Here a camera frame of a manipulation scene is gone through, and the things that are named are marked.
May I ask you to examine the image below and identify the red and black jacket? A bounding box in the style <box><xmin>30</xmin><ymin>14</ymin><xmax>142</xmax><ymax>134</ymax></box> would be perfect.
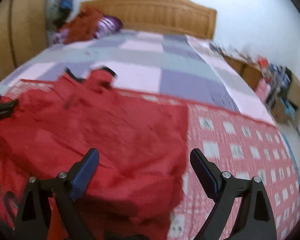
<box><xmin>0</xmin><ymin>66</ymin><xmax>190</xmax><ymax>240</ymax></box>

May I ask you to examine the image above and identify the plaid clothes pile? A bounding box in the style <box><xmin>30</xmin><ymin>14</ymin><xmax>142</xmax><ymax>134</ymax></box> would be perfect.
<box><xmin>264</xmin><ymin>63</ymin><xmax>292</xmax><ymax>108</ymax></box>

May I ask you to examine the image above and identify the blue floor mat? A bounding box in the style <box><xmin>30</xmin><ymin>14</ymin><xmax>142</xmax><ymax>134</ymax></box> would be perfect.
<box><xmin>281</xmin><ymin>133</ymin><xmax>300</xmax><ymax>199</ymax></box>

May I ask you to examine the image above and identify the red checkered mat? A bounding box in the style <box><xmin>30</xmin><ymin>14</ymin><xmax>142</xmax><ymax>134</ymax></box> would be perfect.
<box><xmin>4</xmin><ymin>77</ymin><xmax>300</xmax><ymax>239</ymax></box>

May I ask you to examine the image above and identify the wooden wardrobe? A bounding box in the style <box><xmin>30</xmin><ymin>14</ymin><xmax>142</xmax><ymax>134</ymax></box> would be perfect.
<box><xmin>0</xmin><ymin>0</ymin><xmax>48</xmax><ymax>81</ymax></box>

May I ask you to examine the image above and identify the cardboard box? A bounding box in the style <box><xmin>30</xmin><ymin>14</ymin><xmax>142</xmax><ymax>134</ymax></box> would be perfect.
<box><xmin>271</xmin><ymin>73</ymin><xmax>300</xmax><ymax>126</ymax></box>

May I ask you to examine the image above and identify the orange-brown jacket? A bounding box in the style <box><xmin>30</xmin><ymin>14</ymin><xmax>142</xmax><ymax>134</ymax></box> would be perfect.
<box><xmin>60</xmin><ymin>6</ymin><xmax>103</xmax><ymax>44</ymax></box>

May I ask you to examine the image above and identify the hanging bags pile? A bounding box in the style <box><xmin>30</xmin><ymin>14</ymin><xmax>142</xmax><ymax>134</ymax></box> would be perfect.
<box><xmin>49</xmin><ymin>0</ymin><xmax>74</xmax><ymax>29</ymax></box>

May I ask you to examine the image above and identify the pink plush bag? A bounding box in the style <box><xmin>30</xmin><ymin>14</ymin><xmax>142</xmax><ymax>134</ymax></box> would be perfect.
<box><xmin>255</xmin><ymin>79</ymin><xmax>270</xmax><ymax>103</ymax></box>

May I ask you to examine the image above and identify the purple patterned pillow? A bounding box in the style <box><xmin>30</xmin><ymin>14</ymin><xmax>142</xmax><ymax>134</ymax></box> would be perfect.
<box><xmin>52</xmin><ymin>15</ymin><xmax>123</xmax><ymax>44</ymax></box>

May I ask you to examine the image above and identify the wooden nightstand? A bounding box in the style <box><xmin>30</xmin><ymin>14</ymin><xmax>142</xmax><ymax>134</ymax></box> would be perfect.
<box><xmin>223</xmin><ymin>55</ymin><xmax>263</xmax><ymax>91</ymax></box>

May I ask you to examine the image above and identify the red bag on nightstand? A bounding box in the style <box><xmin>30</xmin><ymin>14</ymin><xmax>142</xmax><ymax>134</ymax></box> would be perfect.
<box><xmin>256</xmin><ymin>56</ymin><xmax>269</xmax><ymax>72</ymax></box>

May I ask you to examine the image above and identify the pastel checkered bed quilt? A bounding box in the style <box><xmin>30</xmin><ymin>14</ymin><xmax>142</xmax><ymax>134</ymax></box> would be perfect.
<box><xmin>0</xmin><ymin>30</ymin><xmax>274</xmax><ymax>124</ymax></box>

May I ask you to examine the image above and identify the wooden headboard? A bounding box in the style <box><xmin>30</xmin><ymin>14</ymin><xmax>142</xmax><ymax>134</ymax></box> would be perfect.
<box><xmin>80</xmin><ymin>0</ymin><xmax>217</xmax><ymax>40</ymax></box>

